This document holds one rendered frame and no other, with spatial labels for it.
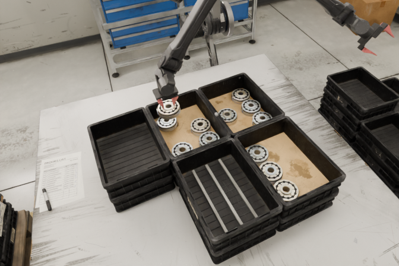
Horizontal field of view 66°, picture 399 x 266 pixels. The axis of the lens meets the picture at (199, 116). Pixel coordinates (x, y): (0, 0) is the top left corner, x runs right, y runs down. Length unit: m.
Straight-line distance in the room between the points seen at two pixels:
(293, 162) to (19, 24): 3.54
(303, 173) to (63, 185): 1.16
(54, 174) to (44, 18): 2.67
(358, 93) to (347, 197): 1.07
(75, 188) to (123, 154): 0.30
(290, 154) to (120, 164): 0.80
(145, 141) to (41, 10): 2.83
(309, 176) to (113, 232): 0.89
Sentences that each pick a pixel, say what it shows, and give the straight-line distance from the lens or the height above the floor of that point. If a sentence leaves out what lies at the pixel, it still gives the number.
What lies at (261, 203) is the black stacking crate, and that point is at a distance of 1.34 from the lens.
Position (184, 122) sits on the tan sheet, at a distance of 1.63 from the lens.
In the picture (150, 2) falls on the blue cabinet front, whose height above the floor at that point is 0.73.
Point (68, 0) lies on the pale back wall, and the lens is 4.07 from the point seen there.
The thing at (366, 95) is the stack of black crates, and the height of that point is 0.49.
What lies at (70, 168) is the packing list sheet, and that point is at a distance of 1.78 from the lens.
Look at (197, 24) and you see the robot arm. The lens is 1.18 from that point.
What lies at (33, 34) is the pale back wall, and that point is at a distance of 4.28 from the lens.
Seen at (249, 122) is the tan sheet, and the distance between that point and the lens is 1.62.
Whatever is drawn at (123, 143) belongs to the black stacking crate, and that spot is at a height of 0.83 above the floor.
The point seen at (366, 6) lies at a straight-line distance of 4.06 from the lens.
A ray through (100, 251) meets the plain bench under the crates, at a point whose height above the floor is 0.70.
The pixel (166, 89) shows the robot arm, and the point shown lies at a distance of 1.21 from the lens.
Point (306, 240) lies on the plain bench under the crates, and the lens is 1.44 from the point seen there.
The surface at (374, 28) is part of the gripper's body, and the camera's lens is 1.57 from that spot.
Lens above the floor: 1.98
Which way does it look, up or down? 44 degrees down
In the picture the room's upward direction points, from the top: 5 degrees counter-clockwise
